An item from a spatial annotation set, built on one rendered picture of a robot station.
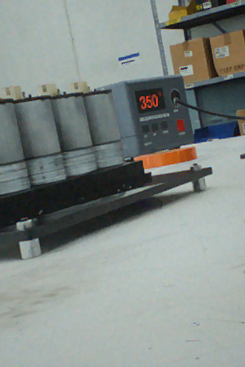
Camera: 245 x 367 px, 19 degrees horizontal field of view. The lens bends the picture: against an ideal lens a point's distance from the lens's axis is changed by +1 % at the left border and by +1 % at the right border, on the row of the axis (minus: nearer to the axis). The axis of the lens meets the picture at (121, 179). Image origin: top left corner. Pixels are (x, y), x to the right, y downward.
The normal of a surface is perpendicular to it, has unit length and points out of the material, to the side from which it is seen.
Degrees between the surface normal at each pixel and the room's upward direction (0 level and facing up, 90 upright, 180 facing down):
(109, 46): 90
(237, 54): 90
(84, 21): 90
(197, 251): 0
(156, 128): 90
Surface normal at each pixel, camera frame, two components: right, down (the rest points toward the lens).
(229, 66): -0.51, 0.15
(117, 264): -0.19, -0.98
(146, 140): 0.73, -0.10
